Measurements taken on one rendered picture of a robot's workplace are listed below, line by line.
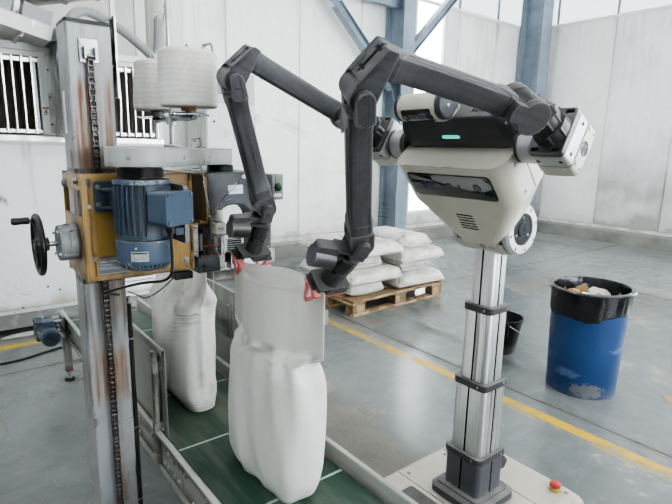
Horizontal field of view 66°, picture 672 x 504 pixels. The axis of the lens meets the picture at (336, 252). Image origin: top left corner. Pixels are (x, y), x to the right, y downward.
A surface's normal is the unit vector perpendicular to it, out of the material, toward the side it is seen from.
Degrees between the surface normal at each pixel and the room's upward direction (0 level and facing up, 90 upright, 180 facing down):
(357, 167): 121
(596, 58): 90
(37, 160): 90
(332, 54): 90
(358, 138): 126
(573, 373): 93
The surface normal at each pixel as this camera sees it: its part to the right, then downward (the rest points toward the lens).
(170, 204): 0.89, 0.11
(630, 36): -0.79, 0.11
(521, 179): 0.61, 0.17
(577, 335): -0.57, 0.20
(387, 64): 0.26, 0.66
